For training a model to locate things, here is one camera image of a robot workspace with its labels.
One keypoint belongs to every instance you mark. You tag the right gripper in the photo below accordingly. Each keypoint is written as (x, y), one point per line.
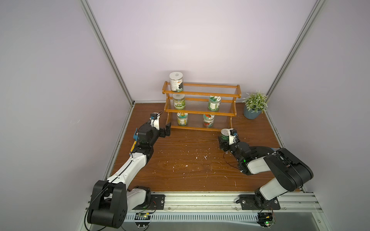
(226, 144)

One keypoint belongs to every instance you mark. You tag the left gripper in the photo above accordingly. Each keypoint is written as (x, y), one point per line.
(166, 131)

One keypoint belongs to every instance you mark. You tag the sunflower seed jar yellow label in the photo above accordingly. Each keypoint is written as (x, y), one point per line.
(182, 119)

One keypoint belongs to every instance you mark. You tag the green label jar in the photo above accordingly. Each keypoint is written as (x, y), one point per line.
(214, 103)
(179, 101)

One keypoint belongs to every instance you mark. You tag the red label tomato seed jar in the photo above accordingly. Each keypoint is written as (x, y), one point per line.
(208, 120)

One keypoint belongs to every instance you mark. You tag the tall white tin can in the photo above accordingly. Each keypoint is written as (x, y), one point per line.
(176, 81)

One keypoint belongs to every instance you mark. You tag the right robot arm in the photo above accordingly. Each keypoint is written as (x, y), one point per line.
(290, 173)

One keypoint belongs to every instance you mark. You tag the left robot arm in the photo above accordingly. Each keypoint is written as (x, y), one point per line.
(111, 199)

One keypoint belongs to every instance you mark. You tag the wooden three-tier shelf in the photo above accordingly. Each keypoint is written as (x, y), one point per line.
(197, 98)

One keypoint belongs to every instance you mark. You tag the teal garden hand fork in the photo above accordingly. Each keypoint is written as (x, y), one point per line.
(134, 141)

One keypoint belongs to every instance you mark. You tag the potted green plant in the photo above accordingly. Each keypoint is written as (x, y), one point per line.
(255, 104)

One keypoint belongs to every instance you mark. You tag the right controller board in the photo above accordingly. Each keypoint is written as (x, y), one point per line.
(265, 220)

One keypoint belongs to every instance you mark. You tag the controller board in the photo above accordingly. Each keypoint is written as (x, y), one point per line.
(265, 220)
(142, 220)

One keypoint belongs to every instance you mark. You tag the left controller board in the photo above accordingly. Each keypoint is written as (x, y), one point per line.
(142, 220)

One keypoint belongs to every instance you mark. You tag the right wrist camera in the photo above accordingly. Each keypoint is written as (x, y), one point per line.
(232, 135)

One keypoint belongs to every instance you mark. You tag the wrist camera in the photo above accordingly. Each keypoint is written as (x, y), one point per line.
(232, 135)
(155, 119)

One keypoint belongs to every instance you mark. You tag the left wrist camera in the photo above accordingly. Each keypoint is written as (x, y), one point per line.
(155, 119)

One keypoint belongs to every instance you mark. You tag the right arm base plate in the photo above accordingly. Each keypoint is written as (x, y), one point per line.
(256, 202)

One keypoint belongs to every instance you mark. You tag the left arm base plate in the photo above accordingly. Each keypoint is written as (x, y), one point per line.
(156, 202)

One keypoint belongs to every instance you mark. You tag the aluminium rail frame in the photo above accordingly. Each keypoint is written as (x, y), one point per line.
(222, 207)

